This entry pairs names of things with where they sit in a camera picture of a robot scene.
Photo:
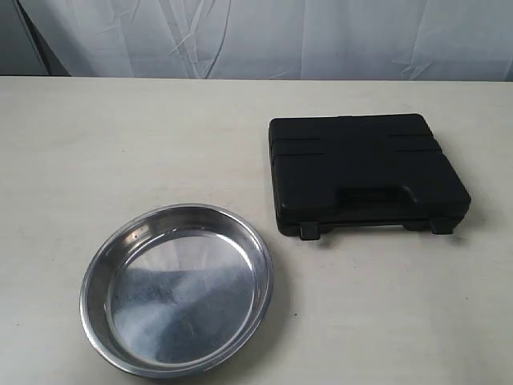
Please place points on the black plastic tool case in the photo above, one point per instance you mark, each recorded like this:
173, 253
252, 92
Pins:
363, 170

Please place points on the round stainless steel tray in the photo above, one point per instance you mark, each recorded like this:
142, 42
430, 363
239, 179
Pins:
176, 291

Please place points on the white wrinkled backdrop curtain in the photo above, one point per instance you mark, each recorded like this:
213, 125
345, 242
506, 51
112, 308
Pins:
377, 40

